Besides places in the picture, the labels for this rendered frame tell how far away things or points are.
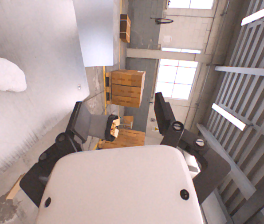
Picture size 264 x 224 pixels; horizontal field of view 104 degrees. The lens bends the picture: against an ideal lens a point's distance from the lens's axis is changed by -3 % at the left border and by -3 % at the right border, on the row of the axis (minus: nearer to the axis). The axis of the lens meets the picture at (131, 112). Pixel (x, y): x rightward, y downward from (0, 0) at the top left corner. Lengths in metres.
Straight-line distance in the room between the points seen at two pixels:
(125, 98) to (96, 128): 1.38
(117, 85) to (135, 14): 3.14
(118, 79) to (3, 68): 2.60
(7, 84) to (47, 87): 0.11
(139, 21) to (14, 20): 4.93
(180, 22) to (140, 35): 1.45
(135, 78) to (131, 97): 0.49
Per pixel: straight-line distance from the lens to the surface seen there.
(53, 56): 0.38
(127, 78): 2.73
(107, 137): 1.70
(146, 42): 4.99
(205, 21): 5.39
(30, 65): 0.34
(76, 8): 0.50
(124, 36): 3.98
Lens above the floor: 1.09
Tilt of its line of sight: 8 degrees down
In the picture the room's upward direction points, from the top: 98 degrees clockwise
